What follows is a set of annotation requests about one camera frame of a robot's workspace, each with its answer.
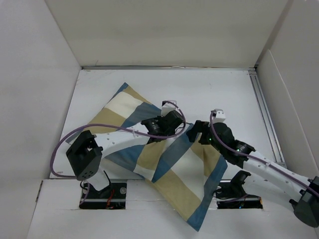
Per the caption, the plaid beige blue pillowcase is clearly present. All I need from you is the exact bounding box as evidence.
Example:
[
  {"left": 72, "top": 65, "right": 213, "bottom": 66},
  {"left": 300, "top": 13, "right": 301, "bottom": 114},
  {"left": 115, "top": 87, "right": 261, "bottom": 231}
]
[{"left": 65, "top": 82, "right": 229, "bottom": 233}]

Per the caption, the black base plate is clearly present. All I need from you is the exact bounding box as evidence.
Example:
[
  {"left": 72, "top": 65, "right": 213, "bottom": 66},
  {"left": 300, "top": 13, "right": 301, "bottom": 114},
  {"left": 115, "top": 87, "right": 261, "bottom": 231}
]
[
  {"left": 79, "top": 180, "right": 127, "bottom": 210},
  {"left": 213, "top": 180, "right": 263, "bottom": 209}
]

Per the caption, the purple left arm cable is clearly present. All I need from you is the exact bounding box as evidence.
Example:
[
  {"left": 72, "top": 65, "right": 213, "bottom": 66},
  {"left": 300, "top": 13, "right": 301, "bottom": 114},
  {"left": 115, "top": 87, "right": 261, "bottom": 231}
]
[{"left": 49, "top": 101, "right": 187, "bottom": 209}]

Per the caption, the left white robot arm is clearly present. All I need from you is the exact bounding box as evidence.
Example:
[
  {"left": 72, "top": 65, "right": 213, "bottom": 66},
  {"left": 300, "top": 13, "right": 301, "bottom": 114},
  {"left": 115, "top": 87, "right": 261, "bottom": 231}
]
[{"left": 66, "top": 110, "right": 185, "bottom": 198}]

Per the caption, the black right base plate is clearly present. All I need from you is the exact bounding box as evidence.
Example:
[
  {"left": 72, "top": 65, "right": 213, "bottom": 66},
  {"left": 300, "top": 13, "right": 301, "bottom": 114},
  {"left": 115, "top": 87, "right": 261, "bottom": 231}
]
[{"left": 213, "top": 180, "right": 263, "bottom": 209}]

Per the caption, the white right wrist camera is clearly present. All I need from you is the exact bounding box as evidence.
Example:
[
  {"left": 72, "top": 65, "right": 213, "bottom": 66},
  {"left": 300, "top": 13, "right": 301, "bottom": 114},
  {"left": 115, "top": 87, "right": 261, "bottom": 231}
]
[{"left": 211, "top": 109, "right": 226, "bottom": 123}]

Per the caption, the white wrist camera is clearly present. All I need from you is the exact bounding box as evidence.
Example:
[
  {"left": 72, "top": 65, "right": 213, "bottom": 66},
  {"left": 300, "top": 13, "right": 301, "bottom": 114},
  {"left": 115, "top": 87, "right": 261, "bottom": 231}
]
[
  {"left": 211, "top": 109, "right": 226, "bottom": 123},
  {"left": 161, "top": 100, "right": 177, "bottom": 117}
]

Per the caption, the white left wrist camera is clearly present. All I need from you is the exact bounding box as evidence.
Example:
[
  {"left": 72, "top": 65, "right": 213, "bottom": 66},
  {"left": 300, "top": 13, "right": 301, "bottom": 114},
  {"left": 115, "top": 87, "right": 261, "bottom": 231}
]
[{"left": 161, "top": 100, "right": 177, "bottom": 117}]

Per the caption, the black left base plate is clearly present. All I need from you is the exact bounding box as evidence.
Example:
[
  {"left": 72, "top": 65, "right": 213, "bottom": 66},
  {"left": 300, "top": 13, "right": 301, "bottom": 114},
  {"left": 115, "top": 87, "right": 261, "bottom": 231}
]
[{"left": 79, "top": 180, "right": 127, "bottom": 210}]

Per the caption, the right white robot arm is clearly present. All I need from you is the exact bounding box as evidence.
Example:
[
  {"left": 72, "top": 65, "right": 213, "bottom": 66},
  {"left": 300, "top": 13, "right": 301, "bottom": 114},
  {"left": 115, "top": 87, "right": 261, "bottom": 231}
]
[{"left": 186, "top": 120, "right": 319, "bottom": 228}]

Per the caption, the aluminium rail right side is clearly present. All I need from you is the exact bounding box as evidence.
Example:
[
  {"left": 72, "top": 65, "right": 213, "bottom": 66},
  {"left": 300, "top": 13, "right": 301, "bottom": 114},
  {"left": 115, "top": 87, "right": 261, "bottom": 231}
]
[{"left": 248, "top": 68, "right": 287, "bottom": 168}]

